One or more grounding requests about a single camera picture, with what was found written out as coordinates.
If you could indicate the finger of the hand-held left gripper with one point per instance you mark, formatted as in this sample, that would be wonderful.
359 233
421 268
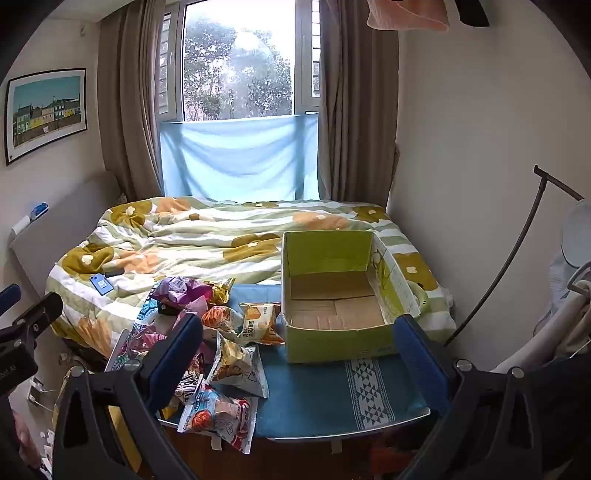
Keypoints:
9 299
41 314

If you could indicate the pink patterned snack bag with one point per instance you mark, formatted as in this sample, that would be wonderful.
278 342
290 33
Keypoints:
138 341

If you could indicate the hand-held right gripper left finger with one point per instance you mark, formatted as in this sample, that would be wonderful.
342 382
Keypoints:
178 355

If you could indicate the black white patterned snack bag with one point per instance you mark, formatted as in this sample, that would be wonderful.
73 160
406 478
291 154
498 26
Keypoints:
191 385

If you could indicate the grey bed headboard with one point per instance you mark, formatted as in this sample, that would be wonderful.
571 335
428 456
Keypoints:
60 217

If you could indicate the small orange snack bag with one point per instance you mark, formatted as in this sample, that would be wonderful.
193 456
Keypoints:
220 318

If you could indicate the floral blanket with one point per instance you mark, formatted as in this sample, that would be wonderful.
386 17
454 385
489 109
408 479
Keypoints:
184 240

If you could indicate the yellow chip bag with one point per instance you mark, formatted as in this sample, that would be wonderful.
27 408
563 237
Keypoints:
235 364

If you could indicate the dark clothes rack pole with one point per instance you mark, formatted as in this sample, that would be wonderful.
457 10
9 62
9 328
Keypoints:
540 171

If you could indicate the white garment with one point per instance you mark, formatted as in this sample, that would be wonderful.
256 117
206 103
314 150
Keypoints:
572 249

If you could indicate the light blue cloth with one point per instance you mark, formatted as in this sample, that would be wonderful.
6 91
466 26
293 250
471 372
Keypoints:
240 157

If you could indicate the window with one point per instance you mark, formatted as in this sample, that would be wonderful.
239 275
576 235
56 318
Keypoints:
240 60

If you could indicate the teal table cloth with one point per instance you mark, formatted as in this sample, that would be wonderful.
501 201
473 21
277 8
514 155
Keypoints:
314 397

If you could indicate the brown curtain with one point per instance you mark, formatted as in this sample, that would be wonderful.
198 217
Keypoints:
134 115
355 115

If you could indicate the blue patterned snack bag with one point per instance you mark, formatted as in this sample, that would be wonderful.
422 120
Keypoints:
145 316

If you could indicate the green cardboard box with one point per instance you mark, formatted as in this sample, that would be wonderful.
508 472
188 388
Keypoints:
332 344

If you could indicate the pink white snack bag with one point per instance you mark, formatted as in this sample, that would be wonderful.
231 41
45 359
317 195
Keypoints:
217 415

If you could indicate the blue tag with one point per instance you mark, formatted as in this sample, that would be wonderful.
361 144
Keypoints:
100 285

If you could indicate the dark cloth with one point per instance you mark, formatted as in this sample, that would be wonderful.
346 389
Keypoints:
473 11

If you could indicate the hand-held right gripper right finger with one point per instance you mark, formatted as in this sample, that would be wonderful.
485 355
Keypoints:
420 360

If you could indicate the pink towel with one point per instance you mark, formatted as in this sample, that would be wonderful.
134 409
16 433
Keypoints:
406 18

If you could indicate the gold snack bag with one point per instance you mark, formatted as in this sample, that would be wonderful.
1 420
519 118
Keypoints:
220 290

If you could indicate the orange white snack bag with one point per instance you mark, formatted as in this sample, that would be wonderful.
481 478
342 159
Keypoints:
258 323

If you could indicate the purple snack bag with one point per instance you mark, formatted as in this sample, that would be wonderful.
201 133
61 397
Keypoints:
180 290

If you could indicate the small black object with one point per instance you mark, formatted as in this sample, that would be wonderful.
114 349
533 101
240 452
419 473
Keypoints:
113 272

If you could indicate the framed wall poster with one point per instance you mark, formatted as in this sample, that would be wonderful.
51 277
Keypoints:
46 115

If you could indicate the blue white device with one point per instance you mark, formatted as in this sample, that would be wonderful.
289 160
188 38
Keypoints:
39 210

